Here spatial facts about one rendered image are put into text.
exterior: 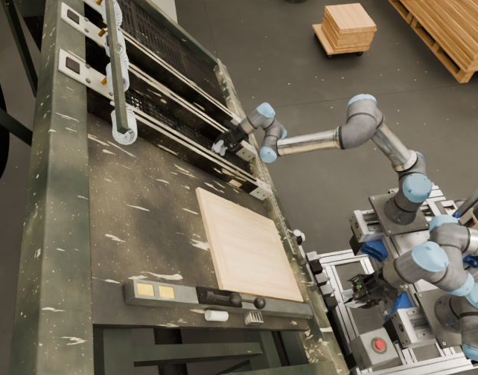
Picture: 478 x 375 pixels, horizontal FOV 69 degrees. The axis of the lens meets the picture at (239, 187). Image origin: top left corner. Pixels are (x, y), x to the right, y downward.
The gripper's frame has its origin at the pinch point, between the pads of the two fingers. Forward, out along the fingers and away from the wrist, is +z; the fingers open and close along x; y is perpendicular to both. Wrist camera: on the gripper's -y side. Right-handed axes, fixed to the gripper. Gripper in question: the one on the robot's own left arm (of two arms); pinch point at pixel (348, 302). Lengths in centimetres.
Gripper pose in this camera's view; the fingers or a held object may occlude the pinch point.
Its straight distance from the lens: 122.7
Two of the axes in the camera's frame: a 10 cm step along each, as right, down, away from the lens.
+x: 1.6, 8.0, -5.8
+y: -8.7, -1.7, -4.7
